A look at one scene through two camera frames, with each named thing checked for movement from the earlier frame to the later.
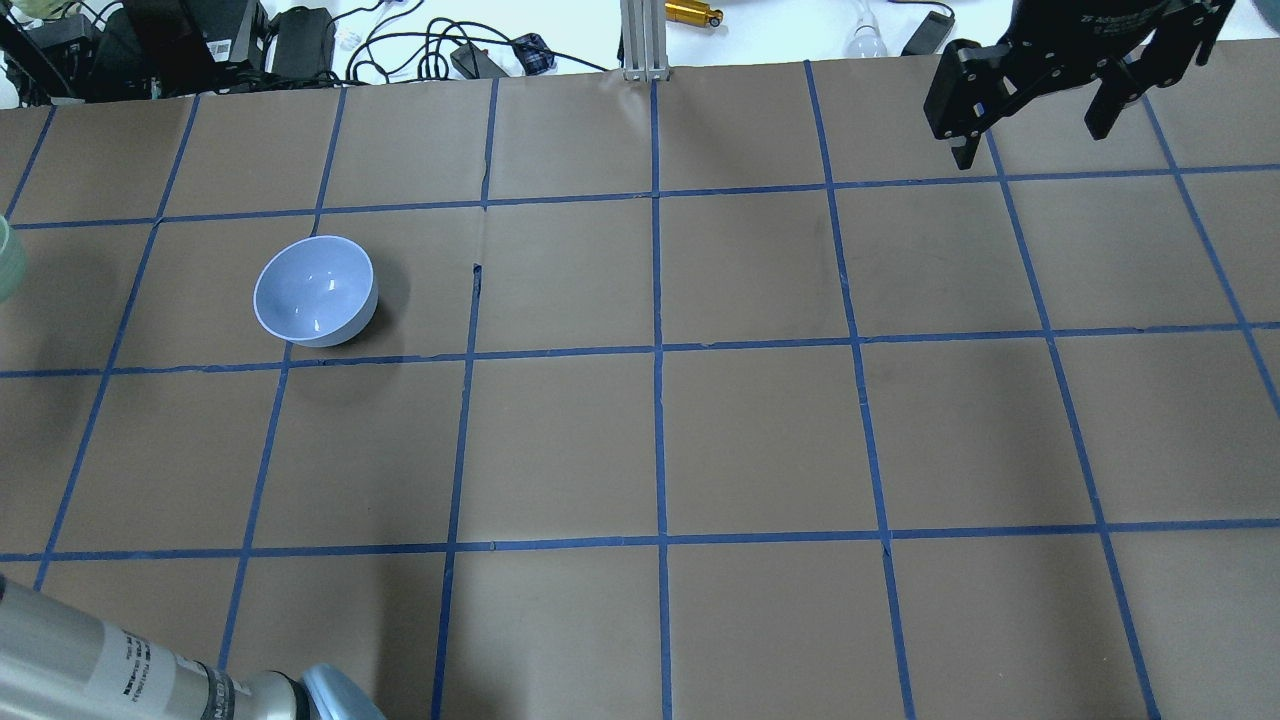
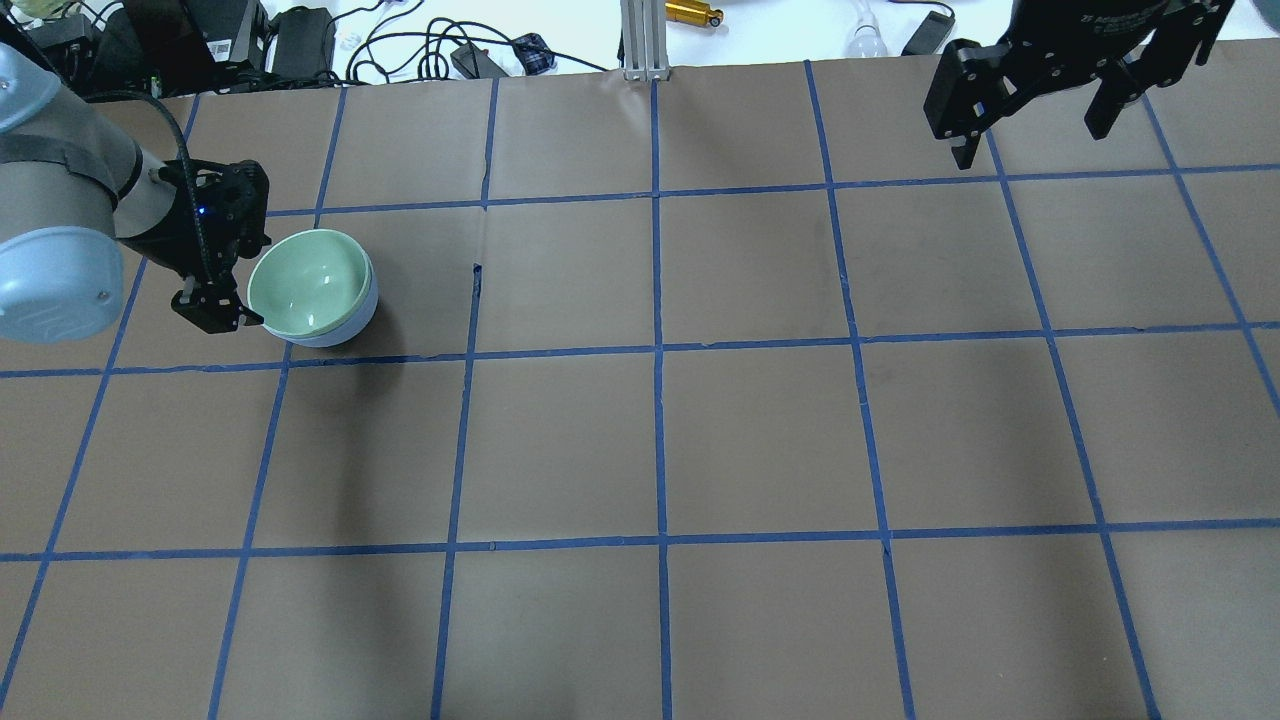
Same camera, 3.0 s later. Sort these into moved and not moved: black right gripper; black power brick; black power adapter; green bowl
Moved: green bowl
Not moved: black power adapter; black right gripper; black power brick
